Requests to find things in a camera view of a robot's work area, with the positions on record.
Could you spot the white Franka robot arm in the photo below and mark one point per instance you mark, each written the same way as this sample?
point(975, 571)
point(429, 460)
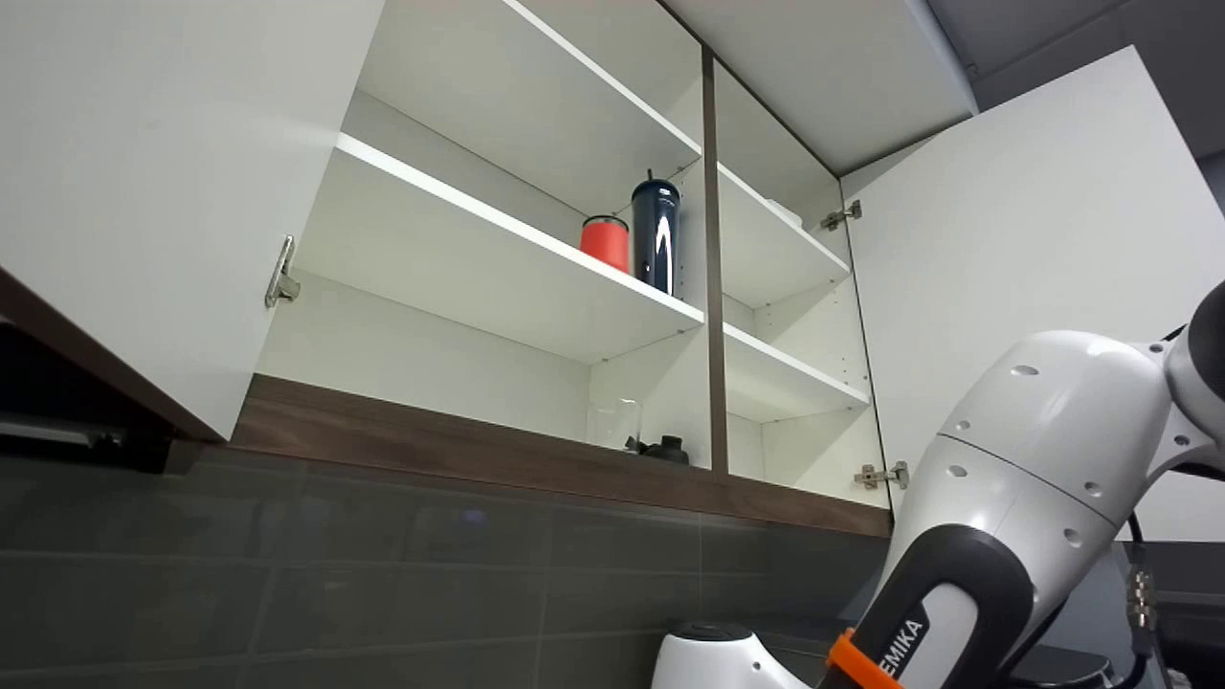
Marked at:
point(1074, 444)

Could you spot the red cup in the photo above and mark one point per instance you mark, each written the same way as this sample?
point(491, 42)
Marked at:
point(605, 242)

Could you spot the white cabinet door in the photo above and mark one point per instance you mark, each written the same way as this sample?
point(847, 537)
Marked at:
point(155, 167)
point(1048, 217)

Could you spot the small black shelf item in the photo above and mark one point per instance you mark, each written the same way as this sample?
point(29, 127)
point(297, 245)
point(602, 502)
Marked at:
point(658, 449)

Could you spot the dark blue tumbler bottle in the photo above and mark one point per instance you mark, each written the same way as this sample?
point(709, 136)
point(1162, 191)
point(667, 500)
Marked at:
point(658, 234)

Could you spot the metal door hinge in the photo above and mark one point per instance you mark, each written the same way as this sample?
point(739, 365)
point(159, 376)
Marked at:
point(280, 274)
point(881, 474)
point(841, 217)

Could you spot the white open wall cabinet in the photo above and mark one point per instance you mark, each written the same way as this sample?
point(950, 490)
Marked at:
point(447, 255)

